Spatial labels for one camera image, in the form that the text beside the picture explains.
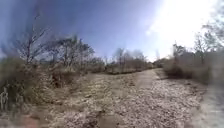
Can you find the leaf-strewn dirt path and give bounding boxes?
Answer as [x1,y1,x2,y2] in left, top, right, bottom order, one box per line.
[19,68,209,128]

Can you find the pale gravel strip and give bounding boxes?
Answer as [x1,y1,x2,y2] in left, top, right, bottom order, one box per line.
[184,83,224,128]

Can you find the row of bare trees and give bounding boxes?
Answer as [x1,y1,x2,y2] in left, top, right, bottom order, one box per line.
[0,13,158,76]

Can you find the dry bushes with bare trees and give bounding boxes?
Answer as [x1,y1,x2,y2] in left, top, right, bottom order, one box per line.
[161,0,224,86]

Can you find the dry brown brush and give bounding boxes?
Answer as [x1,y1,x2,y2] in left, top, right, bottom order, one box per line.
[0,56,84,118]

